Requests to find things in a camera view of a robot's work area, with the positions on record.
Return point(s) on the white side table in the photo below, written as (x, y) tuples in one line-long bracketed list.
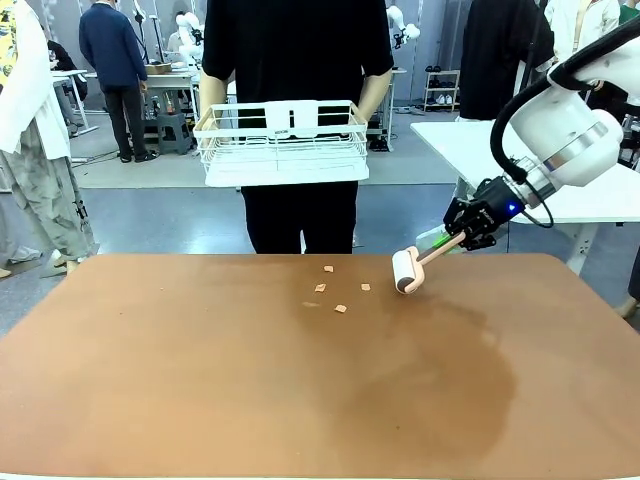
[(470, 150)]

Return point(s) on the seated person in dark clothes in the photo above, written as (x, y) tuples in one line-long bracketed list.
[(67, 65)]

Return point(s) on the white background desk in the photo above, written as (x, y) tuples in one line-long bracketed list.
[(170, 82)]

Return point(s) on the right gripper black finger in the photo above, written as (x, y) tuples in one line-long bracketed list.
[(457, 217), (480, 239)]

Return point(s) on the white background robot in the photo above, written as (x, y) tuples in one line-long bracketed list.
[(189, 40)]

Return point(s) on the small white background robot arm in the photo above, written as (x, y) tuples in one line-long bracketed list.
[(402, 27)]

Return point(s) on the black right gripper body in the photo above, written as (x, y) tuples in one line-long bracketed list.
[(497, 202)]

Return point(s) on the round brown wooden tray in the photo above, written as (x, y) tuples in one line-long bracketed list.
[(157, 68)]

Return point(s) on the person in white jacket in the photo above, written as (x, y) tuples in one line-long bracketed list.
[(585, 25)]

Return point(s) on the hanging black garment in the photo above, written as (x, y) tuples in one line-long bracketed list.
[(500, 60)]

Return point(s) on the white plastic cutlery holder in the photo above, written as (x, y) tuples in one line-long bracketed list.
[(291, 120)]

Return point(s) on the pink lint roller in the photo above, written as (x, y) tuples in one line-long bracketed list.
[(405, 272)]

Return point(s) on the man in navy jacket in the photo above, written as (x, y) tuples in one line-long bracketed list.
[(112, 60)]

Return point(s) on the person in green top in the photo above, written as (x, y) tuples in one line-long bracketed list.
[(631, 12)]

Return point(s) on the person's right forearm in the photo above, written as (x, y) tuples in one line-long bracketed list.
[(217, 97)]

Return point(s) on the person's left hand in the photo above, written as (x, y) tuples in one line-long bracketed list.
[(364, 115)]

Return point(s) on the person's black shirt torso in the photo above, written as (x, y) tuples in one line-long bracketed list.
[(300, 50)]

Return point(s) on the person's left forearm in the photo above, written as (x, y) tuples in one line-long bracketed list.
[(376, 92)]

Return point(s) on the grey plastic step stool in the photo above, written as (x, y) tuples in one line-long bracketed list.
[(174, 134)]

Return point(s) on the white shoe rack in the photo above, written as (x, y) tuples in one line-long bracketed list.
[(442, 90)]

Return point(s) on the person's right hand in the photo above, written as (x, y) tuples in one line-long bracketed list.
[(210, 127)]

